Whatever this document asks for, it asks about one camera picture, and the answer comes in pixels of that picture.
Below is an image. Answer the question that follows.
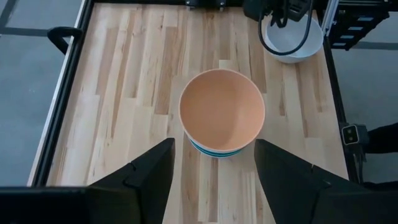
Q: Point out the orange bowl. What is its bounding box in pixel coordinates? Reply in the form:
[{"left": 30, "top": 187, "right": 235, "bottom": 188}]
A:
[{"left": 178, "top": 68, "right": 266, "bottom": 153}]

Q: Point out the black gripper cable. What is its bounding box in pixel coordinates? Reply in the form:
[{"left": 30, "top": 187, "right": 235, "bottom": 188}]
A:
[{"left": 257, "top": 0, "right": 313, "bottom": 57}]

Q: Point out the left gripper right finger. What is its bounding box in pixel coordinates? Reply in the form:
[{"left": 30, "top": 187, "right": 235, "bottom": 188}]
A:
[{"left": 254, "top": 139, "right": 371, "bottom": 224}]

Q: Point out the black aluminium table frame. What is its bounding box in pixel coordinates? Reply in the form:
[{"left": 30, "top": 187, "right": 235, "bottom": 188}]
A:
[{"left": 27, "top": 0, "right": 391, "bottom": 187}]

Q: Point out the dark green bowl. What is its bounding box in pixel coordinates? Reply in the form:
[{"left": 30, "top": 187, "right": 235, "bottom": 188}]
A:
[{"left": 189, "top": 139, "right": 243, "bottom": 159}]

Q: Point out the small grey camera box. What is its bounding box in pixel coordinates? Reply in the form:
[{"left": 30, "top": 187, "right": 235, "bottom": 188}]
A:
[{"left": 341, "top": 123, "right": 370, "bottom": 146}]

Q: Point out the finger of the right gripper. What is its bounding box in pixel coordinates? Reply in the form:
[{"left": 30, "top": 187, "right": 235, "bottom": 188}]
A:
[
  {"left": 279, "top": 8, "right": 289, "bottom": 29},
  {"left": 269, "top": 8, "right": 280, "bottom": 29}
]

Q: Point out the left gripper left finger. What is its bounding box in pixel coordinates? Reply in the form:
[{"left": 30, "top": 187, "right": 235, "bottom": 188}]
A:
[{"left": 86, "top": 138, "right": 176, "bottom": 224}]

